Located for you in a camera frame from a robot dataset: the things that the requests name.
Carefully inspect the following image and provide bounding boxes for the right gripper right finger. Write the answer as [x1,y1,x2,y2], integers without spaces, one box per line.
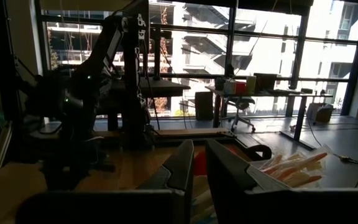
[205,139,358,224]

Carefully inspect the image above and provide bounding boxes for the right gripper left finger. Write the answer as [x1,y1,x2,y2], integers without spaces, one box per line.
[14,139,195,224]

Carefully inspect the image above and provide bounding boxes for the clear plastic bin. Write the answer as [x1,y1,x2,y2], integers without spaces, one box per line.
[246,145,334,191]

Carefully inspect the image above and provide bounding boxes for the red cloth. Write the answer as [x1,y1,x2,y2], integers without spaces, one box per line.
[193,151,208,177]

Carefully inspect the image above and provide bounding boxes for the black office chair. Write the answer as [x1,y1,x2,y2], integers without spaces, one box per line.
[222,95,257,133]

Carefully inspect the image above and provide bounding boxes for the white light bar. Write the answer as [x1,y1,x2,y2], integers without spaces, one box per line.
[0,121,14,174]

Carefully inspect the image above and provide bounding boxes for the black window desk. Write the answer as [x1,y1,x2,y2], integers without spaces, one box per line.
[205,85,334,151]

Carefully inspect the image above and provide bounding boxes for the brown cardboard box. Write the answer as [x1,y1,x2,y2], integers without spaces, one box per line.
[255,73,278,93]

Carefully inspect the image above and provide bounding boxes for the red box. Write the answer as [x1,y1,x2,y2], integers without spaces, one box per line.
[235,81,247,95]

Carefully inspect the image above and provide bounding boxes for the light green box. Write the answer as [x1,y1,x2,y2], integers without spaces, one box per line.
[246,75,257,95]

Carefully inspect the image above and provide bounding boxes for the black cabinet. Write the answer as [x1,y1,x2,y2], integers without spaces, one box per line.
[195,91,214,121]

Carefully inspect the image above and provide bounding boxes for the white box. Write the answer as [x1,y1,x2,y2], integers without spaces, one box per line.
[224,80,237,95]

